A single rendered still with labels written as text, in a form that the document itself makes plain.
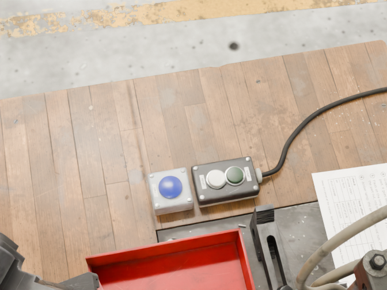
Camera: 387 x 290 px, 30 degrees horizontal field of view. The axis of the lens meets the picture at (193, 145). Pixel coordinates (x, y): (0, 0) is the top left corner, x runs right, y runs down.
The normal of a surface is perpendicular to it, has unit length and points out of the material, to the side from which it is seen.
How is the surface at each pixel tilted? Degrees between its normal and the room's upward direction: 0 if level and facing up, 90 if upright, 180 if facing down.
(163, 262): 0
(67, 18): 0
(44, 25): 0
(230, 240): 90
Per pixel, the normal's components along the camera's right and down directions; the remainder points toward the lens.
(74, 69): 0.04, -0.44
